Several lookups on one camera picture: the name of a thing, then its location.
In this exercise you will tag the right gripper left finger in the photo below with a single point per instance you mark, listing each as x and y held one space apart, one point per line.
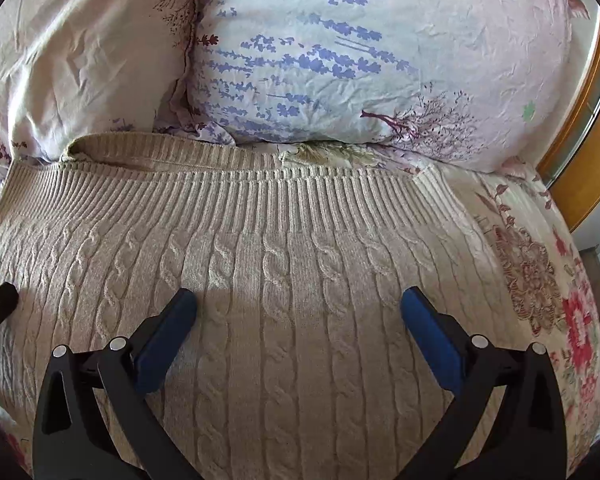
71 439

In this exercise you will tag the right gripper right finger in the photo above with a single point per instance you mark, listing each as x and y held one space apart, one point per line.
528 436

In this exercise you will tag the beige cable knit sweater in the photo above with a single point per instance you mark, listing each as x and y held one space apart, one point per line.
104 238

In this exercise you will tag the floral bed sheet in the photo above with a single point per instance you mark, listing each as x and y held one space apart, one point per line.
545 284

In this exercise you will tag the left white floral pillow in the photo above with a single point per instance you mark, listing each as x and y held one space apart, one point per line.
69 68

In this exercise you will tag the right lavender print pillow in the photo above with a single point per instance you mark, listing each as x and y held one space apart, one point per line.
468 82

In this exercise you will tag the wooden headboard frame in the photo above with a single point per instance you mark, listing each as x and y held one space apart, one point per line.
570 167

